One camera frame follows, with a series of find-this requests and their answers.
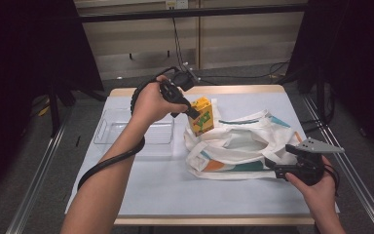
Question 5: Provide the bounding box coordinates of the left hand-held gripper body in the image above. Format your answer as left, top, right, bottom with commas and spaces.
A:
159, 63, 200, 106

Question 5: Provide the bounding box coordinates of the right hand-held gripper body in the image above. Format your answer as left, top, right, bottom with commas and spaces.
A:
284, 137, 346, 187

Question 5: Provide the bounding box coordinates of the yellow drink carton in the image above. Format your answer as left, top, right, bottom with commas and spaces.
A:
188, 96, 215, 137

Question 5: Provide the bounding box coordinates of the white patterned tote bag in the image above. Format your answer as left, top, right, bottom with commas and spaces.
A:
184, 97, 304, 181

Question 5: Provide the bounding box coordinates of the person's right hand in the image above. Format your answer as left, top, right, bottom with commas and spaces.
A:
284, 155, 339, 219

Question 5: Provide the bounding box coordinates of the person's left hand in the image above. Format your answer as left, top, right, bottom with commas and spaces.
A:
131, 74, 190, 127

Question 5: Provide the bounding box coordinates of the clear plastic container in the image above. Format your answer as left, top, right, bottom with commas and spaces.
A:
93, 107, 175, 154

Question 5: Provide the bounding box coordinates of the black metal stand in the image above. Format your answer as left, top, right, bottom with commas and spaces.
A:
275, 61, 336, 135
46, 81, 109, 138

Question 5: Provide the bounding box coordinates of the black horizontal bar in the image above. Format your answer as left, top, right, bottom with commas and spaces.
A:
77, 3, 310, 23

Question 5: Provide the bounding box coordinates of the black curtain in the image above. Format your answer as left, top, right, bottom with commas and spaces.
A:
0, 0, 105, 204
285, 0, 374, 165

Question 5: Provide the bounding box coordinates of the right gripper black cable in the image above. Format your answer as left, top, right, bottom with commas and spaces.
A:
322, 163, 341, 197

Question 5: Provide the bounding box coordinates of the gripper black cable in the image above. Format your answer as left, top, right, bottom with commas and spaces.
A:
77, 65, 180, 193
322, 163, 341, 197

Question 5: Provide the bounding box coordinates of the black floor cable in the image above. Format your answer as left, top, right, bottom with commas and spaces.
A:
171, 18, 290, 83

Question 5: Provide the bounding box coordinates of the metal floor rail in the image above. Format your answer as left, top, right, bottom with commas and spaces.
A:
301, 96, 374, 234
5, 110, 70, 234

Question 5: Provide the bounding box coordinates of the white wall socket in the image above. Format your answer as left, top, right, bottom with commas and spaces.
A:
165, 0, 189, 10

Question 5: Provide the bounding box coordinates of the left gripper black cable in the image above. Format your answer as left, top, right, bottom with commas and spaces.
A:
77, 65, 180, 193

